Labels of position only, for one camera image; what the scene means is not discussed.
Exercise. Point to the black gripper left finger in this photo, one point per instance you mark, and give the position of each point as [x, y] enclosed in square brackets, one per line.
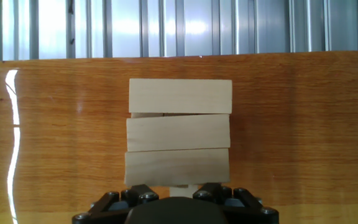
[104, 208]

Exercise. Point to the glossy wood-grain table mat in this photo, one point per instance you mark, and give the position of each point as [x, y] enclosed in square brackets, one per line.
[291, 124]

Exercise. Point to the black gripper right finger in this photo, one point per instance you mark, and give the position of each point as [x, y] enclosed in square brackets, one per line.
[247, 208]

